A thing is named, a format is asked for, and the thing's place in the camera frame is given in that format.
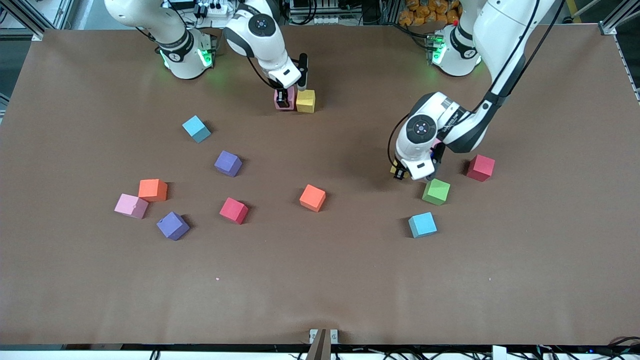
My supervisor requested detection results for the purple foam block with dent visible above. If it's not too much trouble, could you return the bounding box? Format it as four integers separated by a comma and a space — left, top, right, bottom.
156, 211, 191, 242

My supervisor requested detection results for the green foam block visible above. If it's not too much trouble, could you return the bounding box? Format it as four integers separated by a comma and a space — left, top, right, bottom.
421, 177, 451, 206

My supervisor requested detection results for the light blue foam block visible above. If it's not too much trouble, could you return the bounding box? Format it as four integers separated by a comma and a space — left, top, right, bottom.
181, 115, 212, 144
408, 211, 438, 239

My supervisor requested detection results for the white power strip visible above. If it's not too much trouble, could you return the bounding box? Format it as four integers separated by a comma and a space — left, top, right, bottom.
190, 1, 231, 20
291, 14, 351, 26

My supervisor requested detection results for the red foam block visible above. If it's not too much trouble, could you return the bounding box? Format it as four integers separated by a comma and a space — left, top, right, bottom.
219, 197, 250, 225
466, 154, 496, 182

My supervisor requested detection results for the orange foam block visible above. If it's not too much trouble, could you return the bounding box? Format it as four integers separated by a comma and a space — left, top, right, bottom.
299, 184, 327, 213
138, 178, 169, 203

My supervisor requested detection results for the bag of orange snacks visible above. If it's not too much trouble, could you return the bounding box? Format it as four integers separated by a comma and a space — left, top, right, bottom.
398, 0, 463, 27

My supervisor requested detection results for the pink foam block with dent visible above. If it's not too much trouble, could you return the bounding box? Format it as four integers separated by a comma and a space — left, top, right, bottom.
114, 193, 150, 220

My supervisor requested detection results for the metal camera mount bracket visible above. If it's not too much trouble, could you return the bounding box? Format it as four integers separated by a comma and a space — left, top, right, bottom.
306, 328, 339, 360

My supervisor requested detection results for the aluminium frame post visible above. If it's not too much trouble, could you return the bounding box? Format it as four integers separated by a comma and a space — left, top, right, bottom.
597, 0, 640, 36
0, 0, 76, 42

